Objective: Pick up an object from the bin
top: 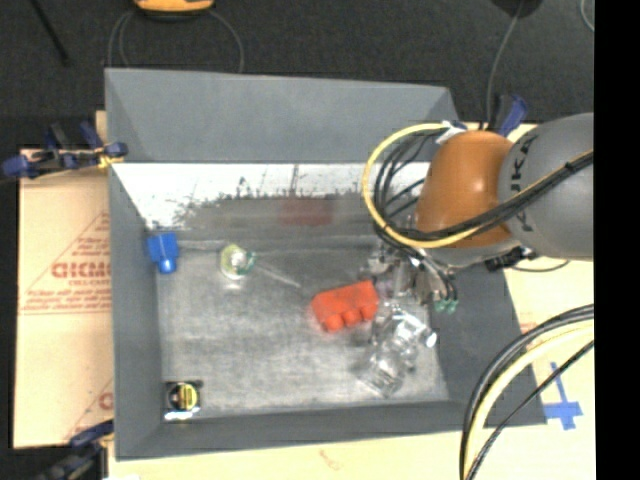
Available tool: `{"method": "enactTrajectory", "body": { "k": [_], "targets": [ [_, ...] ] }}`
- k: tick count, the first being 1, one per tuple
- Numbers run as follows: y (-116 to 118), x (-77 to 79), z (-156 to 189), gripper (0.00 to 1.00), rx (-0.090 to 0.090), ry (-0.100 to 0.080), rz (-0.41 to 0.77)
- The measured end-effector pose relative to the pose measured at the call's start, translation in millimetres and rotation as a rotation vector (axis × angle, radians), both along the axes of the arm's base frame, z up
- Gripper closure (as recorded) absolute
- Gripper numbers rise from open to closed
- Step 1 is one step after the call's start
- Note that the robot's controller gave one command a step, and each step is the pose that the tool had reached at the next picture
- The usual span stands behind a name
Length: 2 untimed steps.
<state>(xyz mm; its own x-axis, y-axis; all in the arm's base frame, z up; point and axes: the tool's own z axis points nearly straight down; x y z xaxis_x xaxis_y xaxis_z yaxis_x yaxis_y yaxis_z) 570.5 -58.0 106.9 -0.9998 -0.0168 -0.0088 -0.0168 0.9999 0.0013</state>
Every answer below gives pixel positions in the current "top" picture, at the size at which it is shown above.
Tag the blue toy brick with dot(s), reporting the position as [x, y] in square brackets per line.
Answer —
[162, 249]

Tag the brown cardboard board red print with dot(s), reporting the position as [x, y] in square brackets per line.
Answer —
[60, 348]

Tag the black and yellow tape measure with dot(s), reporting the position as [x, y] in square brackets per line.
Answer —
[183, 397]

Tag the grey metal bin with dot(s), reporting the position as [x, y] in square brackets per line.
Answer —
[270, 358]

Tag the red toy brick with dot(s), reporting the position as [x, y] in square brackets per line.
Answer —
[345, 302]

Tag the black cylinder on white bracket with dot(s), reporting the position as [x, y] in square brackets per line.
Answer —
[505, 259]

